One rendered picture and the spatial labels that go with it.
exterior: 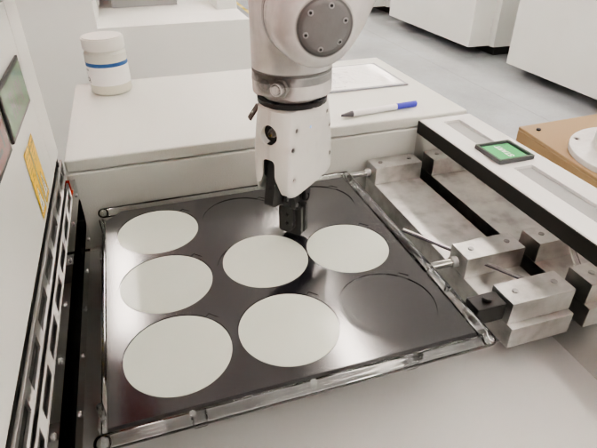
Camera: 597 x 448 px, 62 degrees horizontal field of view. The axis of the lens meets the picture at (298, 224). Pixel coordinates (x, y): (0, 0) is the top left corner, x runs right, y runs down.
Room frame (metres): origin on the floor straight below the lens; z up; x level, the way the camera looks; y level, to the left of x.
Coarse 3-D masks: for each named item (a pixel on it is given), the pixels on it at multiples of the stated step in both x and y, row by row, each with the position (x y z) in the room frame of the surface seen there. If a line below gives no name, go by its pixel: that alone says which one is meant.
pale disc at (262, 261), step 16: (256, 240) 0.51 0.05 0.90; (272, 240) 0.51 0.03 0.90; (288, 240) 0.51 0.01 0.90; (224, 256) 0.48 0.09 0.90; (240, 256) 0.48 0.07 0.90; (256, 256) 0.48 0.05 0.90; (272, 256) 0.48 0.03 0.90; (288, 256) 0.48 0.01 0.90; (304, 256) 0.48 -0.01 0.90; (240, 272) 0.45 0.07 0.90; (256, 272) 0.45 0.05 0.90; (272, 272) 0.45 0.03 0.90; (288, 272) 0.45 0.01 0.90
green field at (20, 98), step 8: (16, 64) 0.50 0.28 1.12; (16, 72) 0.49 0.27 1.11; (8, 80) 0.45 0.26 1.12; (16, 80) 0.48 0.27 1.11; (8, 88) 0.44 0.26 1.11; (16, 88) 0.47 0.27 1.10; (24, 88) 0.50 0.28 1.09; (8, 96) 0.43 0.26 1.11; (16, 96) 0.46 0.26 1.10; (24, 96) 0.49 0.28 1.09; (8, 104) 0.42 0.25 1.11; (16, 104) 0.45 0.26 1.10; (24, 104) 0.48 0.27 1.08; (8, 112) 0.41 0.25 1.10; (16, 112) 0.44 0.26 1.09; (16, 120) 0.43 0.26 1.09; (16, 128) 0.42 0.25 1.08
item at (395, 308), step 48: (336, 192) 0.63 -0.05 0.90; (192, 240) 0.51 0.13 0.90; (240, 240) 0.51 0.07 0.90; (240, 288) 0.42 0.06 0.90; (288, 288) 0.42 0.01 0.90; (336, 288) 0.42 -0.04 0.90; (384, 288) 0.42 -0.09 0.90; (432, 288) 0.42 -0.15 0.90; (384, 336) 0.35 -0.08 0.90; (432, 336) 0.35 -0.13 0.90; (240, 384) 0.29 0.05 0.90; (288, 384) 0.29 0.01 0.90
